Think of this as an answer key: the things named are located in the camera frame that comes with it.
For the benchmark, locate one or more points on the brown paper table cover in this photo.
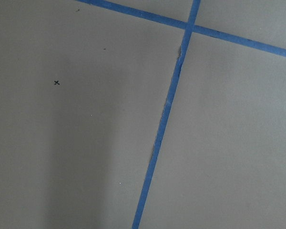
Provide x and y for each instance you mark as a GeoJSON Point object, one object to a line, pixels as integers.
{"type": "Point", "coordinates": [142, 114]}

